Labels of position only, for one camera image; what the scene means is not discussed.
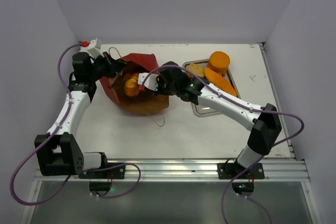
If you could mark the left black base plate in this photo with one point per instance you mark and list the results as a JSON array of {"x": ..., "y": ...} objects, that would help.
[{"x": 105, "y": 172}]

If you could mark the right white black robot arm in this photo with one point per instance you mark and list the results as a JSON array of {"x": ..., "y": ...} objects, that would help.
[{"x": 262, "y": 122}]

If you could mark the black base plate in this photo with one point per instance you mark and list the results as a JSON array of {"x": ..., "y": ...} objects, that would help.
[
  {"x": 105, "y": 172},
  {"x": 229, "y": 170}
]

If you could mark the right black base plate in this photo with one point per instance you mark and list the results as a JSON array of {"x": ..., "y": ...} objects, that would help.
[{"x": 229, "y": 170}]

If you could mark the aluminium rail frame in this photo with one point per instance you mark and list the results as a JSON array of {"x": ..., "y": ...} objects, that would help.
[{"x": 208, "y": 170}]

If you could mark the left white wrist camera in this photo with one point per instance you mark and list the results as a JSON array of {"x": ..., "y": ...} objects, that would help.
[{"x": 93, "y": 48}]

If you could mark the twisted yellow fake bread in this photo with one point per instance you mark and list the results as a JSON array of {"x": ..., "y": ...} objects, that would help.
[{"x": 131, "y": 86}]

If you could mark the red paper bag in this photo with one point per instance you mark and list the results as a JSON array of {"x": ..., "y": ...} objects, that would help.
[{"x": 145, "y": 103}]

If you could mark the long orange fake baguette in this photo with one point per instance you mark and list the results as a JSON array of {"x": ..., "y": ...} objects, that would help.
[{"x": 219, "y": 81}]

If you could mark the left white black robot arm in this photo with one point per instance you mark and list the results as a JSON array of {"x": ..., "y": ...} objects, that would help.
[{"x": 58, "y": 152}]

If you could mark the round orange fake bun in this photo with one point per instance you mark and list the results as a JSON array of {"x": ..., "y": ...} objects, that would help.
[{"x": 219, "y": 62}]

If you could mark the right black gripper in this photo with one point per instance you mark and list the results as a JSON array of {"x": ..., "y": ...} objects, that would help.
[{"x": 160, "y": 85}]

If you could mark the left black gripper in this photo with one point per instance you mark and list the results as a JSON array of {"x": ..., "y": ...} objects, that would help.
[{"x": 113, "y": 66}]

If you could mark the seeded fake bread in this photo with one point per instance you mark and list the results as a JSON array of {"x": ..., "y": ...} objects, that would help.
[{"x": 196, "y": 69}]

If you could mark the steel tray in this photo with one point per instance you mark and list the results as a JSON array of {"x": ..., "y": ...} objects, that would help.
[{"x": 202, "y": 111}]

